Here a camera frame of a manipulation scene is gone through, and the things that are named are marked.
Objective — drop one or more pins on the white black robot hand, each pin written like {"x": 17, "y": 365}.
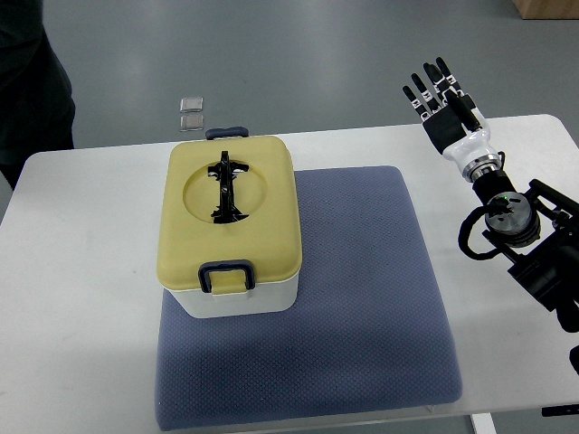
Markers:
{"x": 453, "y": 122}

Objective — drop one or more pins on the yellow box lid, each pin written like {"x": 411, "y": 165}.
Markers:
{"x": 230, "y": 216}

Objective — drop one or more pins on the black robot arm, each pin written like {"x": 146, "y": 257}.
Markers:
{"x": 536, "y": 230}

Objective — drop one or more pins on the wooden cardboard box corner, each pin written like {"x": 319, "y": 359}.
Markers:
{"x": 547, "y": 9}

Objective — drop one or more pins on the white storage box base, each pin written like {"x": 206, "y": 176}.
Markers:
{"x": 264, "y": 298}

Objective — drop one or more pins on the blue grey cushion mat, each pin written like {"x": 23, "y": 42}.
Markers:
{"x": 368, "y": 330}

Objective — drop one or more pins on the upper metal floor plate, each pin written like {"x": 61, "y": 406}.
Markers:
{"x": 191, "y": 104}

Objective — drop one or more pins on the black table control panel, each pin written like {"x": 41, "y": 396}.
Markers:
{"x": 558, "y": 411}

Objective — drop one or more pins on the dark clothed person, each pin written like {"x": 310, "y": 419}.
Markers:
{"x": 37, "y": 108}

